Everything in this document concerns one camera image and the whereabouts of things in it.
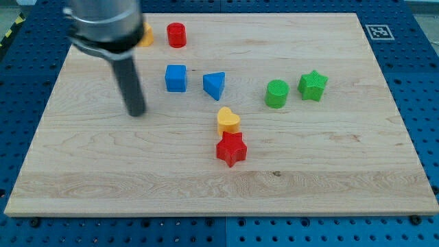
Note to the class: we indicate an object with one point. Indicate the yellow hexagon block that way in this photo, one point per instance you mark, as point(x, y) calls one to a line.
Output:
point(148, 36)

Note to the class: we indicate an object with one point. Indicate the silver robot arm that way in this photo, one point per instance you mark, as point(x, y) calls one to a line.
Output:
point(104, 27)

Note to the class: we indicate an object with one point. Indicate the blue cube block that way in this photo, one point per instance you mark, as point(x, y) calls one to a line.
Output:
point(176, 78)

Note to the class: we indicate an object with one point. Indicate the yellow heart block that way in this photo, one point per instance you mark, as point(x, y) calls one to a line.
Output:
point(227, 121)

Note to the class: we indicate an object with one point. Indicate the wooden board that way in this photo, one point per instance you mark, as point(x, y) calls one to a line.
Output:
point(348, 154)

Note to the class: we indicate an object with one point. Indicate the red star block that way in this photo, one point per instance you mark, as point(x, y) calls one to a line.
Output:
point(231, 148)

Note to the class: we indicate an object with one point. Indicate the blue triangle block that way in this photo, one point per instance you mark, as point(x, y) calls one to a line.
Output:
point(214, 84)

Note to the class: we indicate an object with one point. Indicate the green cylinder block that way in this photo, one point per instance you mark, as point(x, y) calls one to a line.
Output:
point(276, 93)

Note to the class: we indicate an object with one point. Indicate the green star block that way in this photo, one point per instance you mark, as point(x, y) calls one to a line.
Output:
point(312, 85)

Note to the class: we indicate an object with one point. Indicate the red cylinder block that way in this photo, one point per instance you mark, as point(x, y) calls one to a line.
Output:
point(176, 35)

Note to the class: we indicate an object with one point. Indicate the black pusher rod tool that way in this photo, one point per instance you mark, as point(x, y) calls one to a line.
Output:
point(129, 86)

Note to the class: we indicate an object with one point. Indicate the white fiducial marker tag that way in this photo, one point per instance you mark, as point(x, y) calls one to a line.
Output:
point(379, 32)

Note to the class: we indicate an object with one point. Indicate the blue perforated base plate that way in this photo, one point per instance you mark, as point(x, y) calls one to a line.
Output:
point(31, 65)

